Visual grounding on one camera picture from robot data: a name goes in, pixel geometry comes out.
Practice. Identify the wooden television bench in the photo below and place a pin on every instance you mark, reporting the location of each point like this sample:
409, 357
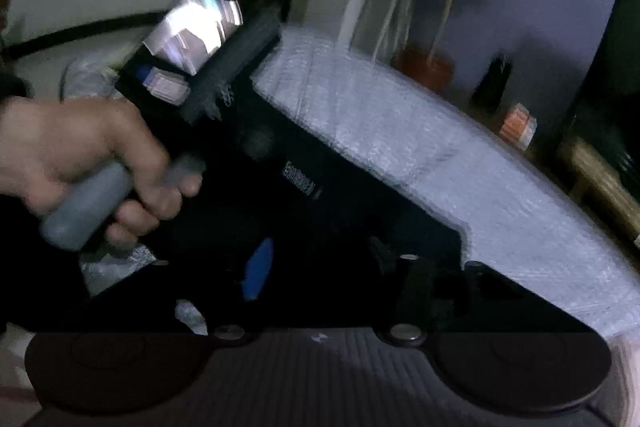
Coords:
600, 182

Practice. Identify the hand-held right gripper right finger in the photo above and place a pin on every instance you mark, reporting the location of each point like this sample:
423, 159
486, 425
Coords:
415, 287

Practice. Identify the black flat screen television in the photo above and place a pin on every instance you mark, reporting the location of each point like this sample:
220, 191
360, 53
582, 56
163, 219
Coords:
615, 72

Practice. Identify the black cylindrical speaker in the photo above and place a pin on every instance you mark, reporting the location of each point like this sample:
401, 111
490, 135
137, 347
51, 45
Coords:
492, 82

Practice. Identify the person's left hand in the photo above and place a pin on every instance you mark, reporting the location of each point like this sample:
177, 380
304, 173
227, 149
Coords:
75, 137

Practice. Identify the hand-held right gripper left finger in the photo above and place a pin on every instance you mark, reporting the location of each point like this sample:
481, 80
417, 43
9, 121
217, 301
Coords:
257, 269

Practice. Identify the terracotta plant pot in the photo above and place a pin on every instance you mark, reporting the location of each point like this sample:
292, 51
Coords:
425, 67

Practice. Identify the orange tissue box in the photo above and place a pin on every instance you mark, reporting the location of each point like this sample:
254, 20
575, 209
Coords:
517, 127

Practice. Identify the silver quilted bedspread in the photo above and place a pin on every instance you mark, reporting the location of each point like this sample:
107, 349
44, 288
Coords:
450, 157

